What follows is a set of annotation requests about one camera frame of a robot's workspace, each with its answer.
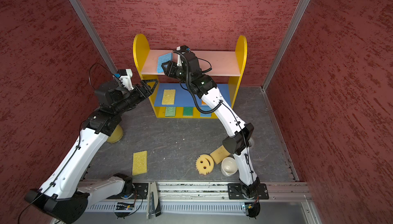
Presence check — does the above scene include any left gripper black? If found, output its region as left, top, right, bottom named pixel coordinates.
left=114, top=79, right=159, bottom=115

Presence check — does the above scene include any blue sponge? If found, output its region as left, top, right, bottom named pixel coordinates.
left=157, top=52, right=173, bottom=73
left=200, top=113, right=212, bottom=118

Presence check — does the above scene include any yellow cellulose sponge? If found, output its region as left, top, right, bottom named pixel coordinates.
left=161, top=90, right=176, bottom=105
left=132, top=151, right=147, bottom=176

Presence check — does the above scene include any green cellulose sponge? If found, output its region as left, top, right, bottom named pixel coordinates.
left=165, top=106, right=176, bottom=117

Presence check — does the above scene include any tan sponge green scrub back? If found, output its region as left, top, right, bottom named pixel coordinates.
left=183, top=107, right=193, bottom=117

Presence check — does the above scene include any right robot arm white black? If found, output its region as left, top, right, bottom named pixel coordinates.
left=161, top=50, right=260, bottom=199

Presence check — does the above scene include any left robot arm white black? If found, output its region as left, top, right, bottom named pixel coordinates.
left=25, top=79, right=158, bottom=224

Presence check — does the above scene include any yellow shelf with coloured boards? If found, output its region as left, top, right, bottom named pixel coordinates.
left=133, top=34, right=247, bottom=119

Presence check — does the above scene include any yellow-green pen cup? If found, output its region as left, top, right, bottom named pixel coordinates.
left=107, top=125, right=123, bottom=143

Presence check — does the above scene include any smiley face yellow sponge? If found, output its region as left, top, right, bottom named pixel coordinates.
left=195, top=154, right=215, bottom=176

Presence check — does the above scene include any white mug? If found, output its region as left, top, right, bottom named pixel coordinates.
left=221, top=157, right=238, bottom=177

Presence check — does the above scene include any clear tape roll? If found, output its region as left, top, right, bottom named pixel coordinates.
left=248, top=137, right=255, bottom=147

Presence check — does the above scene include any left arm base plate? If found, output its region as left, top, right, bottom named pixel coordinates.
left=120, top=182, right=148, bottom=199

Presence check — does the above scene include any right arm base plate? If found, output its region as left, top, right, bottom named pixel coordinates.
left=227, top=183, right=269, bottom=200

